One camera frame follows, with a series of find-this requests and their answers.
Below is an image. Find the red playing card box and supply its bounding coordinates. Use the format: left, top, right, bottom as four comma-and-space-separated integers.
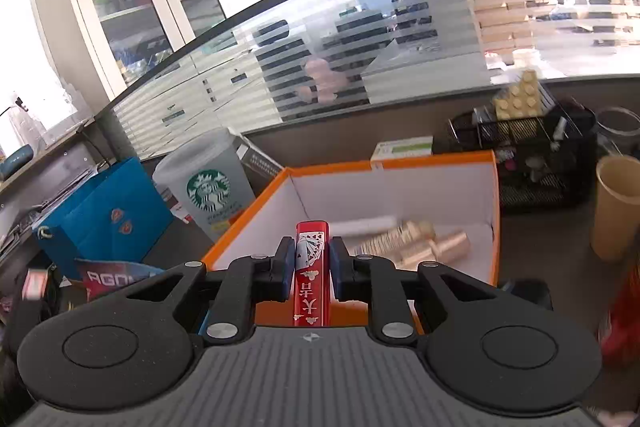
293, 221, 331, 327

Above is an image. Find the cream lotion bottle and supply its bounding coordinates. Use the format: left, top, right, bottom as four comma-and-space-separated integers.
352, 221, 436, 256

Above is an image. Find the orange cardboard box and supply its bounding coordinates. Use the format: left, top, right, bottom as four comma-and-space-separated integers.
200, 149, 502, 341

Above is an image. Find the black white carton box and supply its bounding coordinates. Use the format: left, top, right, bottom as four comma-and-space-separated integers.
233, 134, 283, 196

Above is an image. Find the Starbucks plastic cup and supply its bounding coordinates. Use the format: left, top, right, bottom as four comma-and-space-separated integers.
153, 128, 255, 242

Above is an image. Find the green white medicine box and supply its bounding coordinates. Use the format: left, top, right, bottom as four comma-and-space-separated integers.
370, 135, 434, 162

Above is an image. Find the blue paper bag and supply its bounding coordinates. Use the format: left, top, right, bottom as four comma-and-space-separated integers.
36, 158, 174, 280

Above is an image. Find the black mesh desk organizer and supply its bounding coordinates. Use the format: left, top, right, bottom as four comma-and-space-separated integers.
449, 100, 597, 213

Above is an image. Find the cream building block plate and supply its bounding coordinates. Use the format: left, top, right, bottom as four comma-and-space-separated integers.
492, 69, 544, 120

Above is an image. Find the brown paper cup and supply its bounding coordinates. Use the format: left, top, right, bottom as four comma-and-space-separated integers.
590, 155, 640, 262

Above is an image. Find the red drink can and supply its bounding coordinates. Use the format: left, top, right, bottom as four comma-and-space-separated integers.
598, 265, 640, 366

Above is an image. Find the grey mesh waste bin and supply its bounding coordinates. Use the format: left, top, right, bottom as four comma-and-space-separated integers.
596, 107, 640, 158

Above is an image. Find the white glass-door cabinet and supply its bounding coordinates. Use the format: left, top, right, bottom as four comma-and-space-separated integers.
36, 0, 226, 113

